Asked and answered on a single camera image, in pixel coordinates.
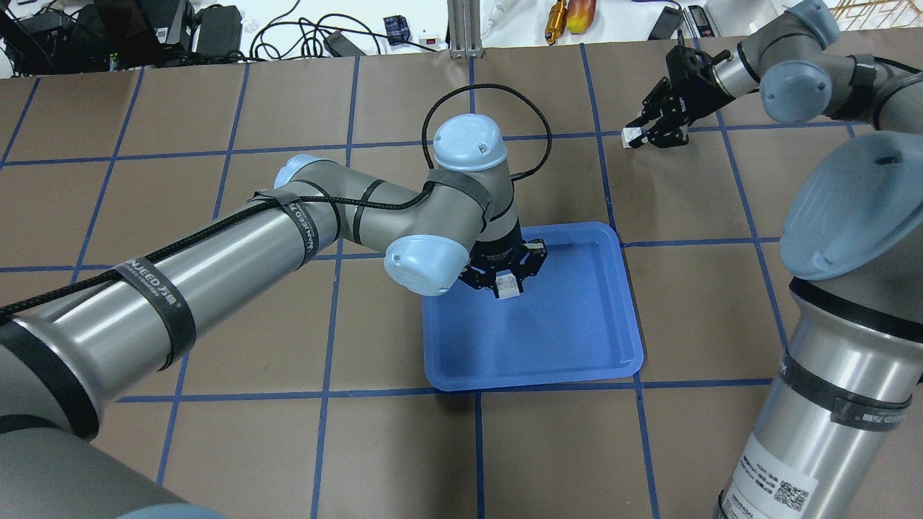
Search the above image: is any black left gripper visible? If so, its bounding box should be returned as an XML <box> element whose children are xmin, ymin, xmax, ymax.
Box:
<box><xmin>461</xmin><ymin>229</ymin><xmax>548</xmax><ymax>298</ymax></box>

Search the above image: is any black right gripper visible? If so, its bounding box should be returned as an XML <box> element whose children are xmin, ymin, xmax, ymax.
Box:
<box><xmin>625</xmin><ymin>44</ymin><xmax>722</xmax><ymax>150</ymax></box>

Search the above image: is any white block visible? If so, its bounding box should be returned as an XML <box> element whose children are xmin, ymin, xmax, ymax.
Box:
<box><xmin>494</xmin><ymin>272</ymin><xmax>522</xmax><ymax>300</ymax></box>
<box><xmin>621</xmin><ymin>127</ymin><xmax>646</xmax><ymax>150</ymax></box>

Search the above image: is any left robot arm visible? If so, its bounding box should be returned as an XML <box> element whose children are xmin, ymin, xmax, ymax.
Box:
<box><xmin>1</xmin><ymin>114</ymin><xmax>547</xmax><ymax>518</ymax></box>

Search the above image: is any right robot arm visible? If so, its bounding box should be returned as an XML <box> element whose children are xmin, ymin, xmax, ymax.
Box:
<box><xmin>623</xmin><ymin>1</ymin><xmax>922</xmax><ymax>518</ymax></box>

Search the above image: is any blue plastic tray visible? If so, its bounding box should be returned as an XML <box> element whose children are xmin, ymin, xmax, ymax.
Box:
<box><xmin>422</xmin><ymin>221</ymin><xmax>644</xmax><ymax>391</ymax></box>

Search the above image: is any orange yellow tool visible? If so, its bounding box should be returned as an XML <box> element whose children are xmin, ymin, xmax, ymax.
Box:
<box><xmin>544</xmin><ymin>0</ymin><xmax>568</xmax><ymax>46</ymax></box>

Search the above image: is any black power adapter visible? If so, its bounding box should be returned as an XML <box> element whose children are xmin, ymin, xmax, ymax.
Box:
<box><xmin>194</xmin><ymin>4</ymin><xmax>243</xmax><ymax>57</ymax></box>

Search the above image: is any aluminium frame post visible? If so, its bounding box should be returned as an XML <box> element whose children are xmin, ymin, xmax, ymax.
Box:
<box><xmin>446</xmin><ymin>0</ymin><xmax>484</xmax><ymax>60</ymax></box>

